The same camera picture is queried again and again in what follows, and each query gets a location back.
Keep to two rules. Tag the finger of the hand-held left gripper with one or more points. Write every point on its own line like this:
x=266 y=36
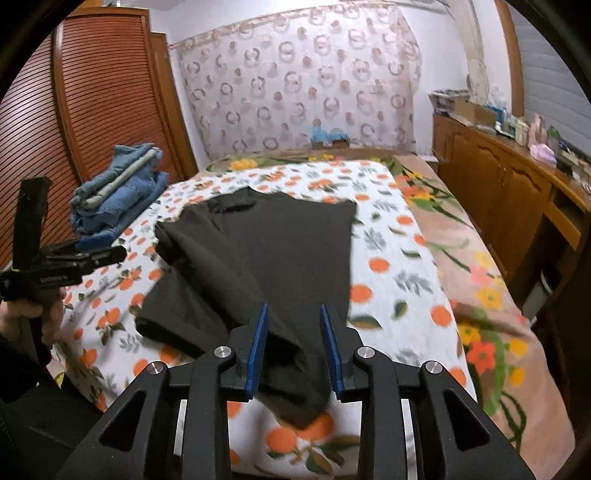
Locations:
x=99 y=258
x=69 y=249

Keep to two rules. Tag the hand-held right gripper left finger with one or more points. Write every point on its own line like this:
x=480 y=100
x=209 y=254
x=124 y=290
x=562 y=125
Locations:
x=258 y=350

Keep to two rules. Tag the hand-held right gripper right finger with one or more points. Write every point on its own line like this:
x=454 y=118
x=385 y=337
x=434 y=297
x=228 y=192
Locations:
x=332 y=355

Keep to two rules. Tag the dark brown shorts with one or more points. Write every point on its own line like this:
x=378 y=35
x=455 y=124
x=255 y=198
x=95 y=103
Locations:
x=258 y=249

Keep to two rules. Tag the person's left forearm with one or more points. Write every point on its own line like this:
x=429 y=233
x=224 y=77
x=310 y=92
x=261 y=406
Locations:
x=23 y=360

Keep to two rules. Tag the grey-green folded pants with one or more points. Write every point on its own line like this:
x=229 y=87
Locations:
x=124 y=177

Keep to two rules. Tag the teal folded denim pants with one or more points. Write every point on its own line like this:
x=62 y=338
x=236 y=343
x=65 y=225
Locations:
x=138 y=150

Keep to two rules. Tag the person's left hand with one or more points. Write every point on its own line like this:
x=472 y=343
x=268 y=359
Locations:
x=53 y=321

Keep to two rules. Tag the dark blue folded jeans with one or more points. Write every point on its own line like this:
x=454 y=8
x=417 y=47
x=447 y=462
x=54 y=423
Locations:
x=104 y=235

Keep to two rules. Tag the blue folded denim jeans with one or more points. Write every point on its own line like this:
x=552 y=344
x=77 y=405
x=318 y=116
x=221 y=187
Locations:
x=129 y=198

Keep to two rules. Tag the orange print white bedsheet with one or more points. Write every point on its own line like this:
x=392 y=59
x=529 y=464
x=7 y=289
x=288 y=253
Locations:
x=392 y=258

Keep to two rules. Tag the wooden louvered wardrobe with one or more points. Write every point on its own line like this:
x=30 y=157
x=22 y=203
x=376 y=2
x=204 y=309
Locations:
x=101 y=101

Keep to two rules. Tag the peach floral blanket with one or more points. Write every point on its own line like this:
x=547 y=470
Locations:
x=489 y=295

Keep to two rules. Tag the person's dark clothing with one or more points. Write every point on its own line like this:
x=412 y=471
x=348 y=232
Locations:
x=41 y=438

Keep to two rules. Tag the wooden bed headboard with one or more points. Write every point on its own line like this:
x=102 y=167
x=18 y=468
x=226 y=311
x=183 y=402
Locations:
x=369 y=151

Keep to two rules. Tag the grey trash bin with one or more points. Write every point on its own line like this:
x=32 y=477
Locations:
x=542 y=295

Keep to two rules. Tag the box with blue bag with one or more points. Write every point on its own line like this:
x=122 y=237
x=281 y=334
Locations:
x=330 y=136

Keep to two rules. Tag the wooden sideboard cabinet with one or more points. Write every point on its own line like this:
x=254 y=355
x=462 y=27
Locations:
x=498 y=184

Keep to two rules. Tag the circle pattern sheer curtain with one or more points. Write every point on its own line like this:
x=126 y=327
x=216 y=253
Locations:
x=295 y=78

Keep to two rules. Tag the stack of newspapers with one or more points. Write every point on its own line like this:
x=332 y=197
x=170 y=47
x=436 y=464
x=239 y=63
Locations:
x=445 y=99

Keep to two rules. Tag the cardboard box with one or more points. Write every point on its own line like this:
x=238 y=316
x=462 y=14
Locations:
x=475 y=114

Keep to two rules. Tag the pink cloth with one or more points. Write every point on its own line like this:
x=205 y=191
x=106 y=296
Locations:
x=544 y=153

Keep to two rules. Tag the pink bottle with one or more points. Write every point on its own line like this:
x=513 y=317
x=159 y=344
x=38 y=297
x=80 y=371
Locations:
x=538 y=129

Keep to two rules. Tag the beige lace curtain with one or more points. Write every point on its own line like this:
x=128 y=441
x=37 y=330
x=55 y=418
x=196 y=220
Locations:
x=478 y=69

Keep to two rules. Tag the grey window blind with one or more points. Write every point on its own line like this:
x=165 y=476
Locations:
x=549 y=78

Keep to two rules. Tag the wooden window frame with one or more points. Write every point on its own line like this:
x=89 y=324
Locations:
x=512 y=60

